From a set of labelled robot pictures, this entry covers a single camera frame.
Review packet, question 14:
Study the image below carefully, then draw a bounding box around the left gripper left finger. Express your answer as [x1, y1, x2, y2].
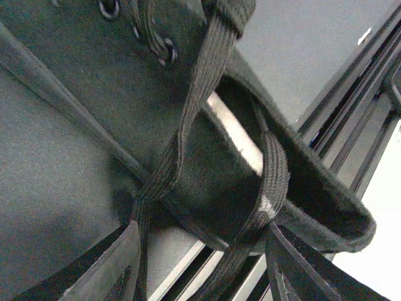
[13, 221, 141, 300]

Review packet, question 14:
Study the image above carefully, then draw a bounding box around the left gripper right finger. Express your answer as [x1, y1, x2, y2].
[266, 222, 387, 300]

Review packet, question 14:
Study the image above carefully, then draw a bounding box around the black sneaker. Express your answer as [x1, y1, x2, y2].
[1, 1, 376, 262]

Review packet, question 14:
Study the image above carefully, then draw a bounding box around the black shoelace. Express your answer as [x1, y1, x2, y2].
[133, 1, 289, 300]

